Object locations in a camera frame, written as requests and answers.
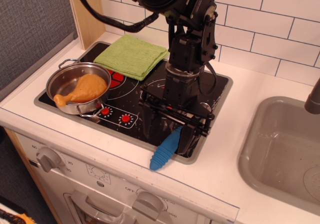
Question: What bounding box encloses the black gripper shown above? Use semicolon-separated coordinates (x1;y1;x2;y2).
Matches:
139;68;215;155

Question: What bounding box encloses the blue handled metal spoon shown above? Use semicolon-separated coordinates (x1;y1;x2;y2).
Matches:
149;102;212;171

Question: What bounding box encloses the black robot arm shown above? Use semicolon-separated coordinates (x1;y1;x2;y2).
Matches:
133;0;218;155

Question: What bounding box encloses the orange object at corner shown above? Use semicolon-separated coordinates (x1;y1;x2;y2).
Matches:
0;209;36;224

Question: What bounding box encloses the red right stove knob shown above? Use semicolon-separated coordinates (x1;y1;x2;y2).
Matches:
121;114;131;124

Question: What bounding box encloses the red stove knob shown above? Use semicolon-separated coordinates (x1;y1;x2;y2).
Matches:
101;107;110;116
121;114;131;124

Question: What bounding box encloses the black toy stovetop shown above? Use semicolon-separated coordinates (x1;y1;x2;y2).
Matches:
33;41;234;165

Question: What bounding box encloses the red left stove knob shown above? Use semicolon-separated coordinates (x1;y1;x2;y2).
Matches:
101;107;110;116

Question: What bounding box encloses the grey right oven knob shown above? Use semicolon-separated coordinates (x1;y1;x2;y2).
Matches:
132;191;164;221

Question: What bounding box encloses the grey oven knob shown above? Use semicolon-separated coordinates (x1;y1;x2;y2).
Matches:
132;191;164;221
36;147;62;173

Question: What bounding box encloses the green folded cloth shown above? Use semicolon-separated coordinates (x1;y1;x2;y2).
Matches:
93;34;169;81

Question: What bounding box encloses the orange toy chicken drumstick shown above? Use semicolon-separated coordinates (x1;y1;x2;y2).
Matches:
53;74;108;107

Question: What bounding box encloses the grey sink basin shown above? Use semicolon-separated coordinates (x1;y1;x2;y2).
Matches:
238;96;320;215

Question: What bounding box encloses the white toy oven front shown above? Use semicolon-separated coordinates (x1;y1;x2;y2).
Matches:
17;134;211;224

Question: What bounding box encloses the silver metal pot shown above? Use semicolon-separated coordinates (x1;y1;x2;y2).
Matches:
46;59;112;118

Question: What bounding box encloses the grey left oven knob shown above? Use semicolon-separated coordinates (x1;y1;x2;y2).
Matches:
36;147;62;173

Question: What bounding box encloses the wooden side panel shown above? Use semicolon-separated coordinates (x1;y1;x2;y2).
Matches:
69;0;106;50

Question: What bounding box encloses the grey faucet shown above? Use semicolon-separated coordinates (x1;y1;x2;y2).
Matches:
304;79;320;115

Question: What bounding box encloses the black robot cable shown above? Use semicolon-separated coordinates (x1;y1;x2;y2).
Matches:
72;0;160;33

